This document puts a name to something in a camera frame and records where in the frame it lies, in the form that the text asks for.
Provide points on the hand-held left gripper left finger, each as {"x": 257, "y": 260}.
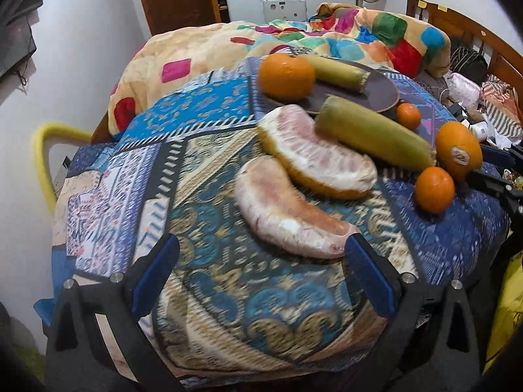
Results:
{"x": 157, "y": 271}

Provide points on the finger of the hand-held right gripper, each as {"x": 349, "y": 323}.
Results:
{"x": 500, "y": 158}
{"x": 488, "y": 183}

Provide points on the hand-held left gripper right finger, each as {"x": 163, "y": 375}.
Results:
{"x": 369, "y": 279}

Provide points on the orange with sticker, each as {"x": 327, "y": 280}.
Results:
{"x": 457, "y": 147}

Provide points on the striped clothes pile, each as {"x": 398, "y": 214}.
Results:
{"x": 504, "y": 106}

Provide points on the small orange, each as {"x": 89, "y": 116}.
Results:
{"x": 435, "y": 190}

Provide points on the blue patterned tablecloth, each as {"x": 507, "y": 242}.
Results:
{"x": 212, "y": 253}

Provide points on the pink patterned cloth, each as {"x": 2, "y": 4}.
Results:
{"x": 463, "y": 90}

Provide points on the black striped bag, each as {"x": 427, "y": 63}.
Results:
{"x": 470, "y": 61}

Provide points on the tiny orange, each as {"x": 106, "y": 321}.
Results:
{"x": 407, "y": 115}

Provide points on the peeled pomelo segment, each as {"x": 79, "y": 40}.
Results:
{"x": 282, "y": 208}

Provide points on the pomelo wedge with peel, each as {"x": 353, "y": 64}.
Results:
{"x": 320, "y": 157}

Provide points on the yellow plastic bag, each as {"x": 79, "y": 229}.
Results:
{"x": 508, "y": 314}

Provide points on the dark round plate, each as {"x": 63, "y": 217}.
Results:
{"x": 378, "y": 92}

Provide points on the wooden headboard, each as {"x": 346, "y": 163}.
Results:
{"x": 461, "y": 21}

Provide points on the large round orange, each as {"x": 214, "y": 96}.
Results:
{"x": 287, "y": 75}

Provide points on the colourful patchwork blanket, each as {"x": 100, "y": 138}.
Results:
{"x": 196, "y": 45}

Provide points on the white box appliance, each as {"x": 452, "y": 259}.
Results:
{"x": 285, "y": 8}

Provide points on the yellow chair frame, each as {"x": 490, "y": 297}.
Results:
{"x": 41, "y": 159}

